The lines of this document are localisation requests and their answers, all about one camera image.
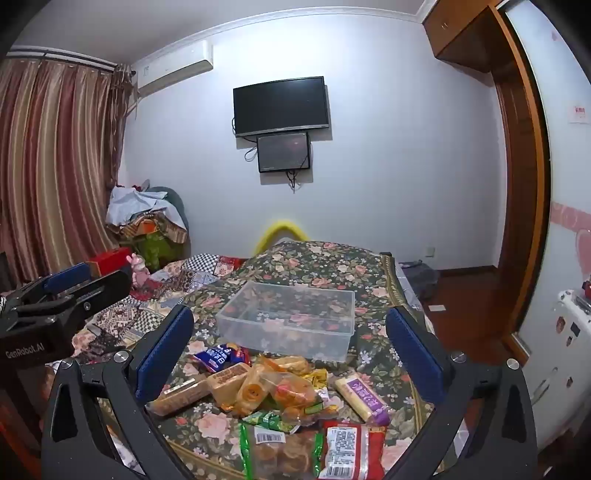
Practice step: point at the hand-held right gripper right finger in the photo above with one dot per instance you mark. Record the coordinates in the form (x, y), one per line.
(415, 355)

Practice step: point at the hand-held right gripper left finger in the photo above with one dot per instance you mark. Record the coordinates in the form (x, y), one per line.
(166, 350)

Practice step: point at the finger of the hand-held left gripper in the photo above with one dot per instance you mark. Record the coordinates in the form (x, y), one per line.
(106, 288)
(67, 278)

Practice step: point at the brown biscuit packet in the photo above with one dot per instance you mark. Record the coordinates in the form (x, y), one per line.
(226, 378)
(178, 397)

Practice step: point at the clear plastic storage box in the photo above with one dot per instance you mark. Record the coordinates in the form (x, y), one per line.
(277, 342)

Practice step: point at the orange pastry bag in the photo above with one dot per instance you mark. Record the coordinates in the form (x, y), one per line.
(272, 392)

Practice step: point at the clear green-ended snack packet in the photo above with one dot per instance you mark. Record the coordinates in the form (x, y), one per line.
(277, 457)

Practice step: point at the red box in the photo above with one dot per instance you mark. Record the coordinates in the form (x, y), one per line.
(111, 259)

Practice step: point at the pink doll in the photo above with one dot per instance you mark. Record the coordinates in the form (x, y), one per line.
(138, 267)

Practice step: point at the blue and red snack packet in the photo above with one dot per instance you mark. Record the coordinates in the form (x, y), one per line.
(217, 357)

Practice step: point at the white paper sheet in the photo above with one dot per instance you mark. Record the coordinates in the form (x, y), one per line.
(437, 307)

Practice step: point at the purple-label yellow snack bar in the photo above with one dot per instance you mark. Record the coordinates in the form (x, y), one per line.
(362, 399)

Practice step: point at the patchwork quilt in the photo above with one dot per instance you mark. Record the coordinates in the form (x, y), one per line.
(184, 277)

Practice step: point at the grey bag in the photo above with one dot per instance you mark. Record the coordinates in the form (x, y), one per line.
(422, 279)

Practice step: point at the pile of clothes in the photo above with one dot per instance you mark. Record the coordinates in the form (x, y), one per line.
(138, 207)

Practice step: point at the gold snack packet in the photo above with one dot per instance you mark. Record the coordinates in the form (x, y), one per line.
(316, 379)

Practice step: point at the striped red curtain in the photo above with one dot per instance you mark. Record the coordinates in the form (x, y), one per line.
(55, 161)

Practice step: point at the green snack packet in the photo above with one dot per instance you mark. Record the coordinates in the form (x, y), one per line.
(268, 421)

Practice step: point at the green floral blanket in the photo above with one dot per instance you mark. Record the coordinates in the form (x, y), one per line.
(323, 263)

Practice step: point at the white wheeled cabinet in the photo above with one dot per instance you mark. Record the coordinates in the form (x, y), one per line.
(554, 369)

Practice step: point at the yellow curved object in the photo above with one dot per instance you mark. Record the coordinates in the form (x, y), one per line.
(277, 227)

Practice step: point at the white air conditioner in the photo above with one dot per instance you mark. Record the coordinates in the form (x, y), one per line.
(175, 69)

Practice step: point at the wooden overhead cabinet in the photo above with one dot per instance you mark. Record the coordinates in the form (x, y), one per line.
(461, 37)

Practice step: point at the white wall socket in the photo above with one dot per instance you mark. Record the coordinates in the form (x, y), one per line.
(430, 252)

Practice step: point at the wooden door frame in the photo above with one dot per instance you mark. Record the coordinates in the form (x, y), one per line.
(521, 184)

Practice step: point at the pink wall sticker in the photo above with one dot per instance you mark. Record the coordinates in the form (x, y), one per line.
(570, 221)

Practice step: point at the small black wall monitor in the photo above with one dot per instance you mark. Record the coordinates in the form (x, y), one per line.
(284, 152)

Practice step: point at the black wall television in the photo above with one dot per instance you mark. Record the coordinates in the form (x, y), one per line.
(281, 106)

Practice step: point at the pink wall note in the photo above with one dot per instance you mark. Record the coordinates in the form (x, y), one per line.
(579, 114)

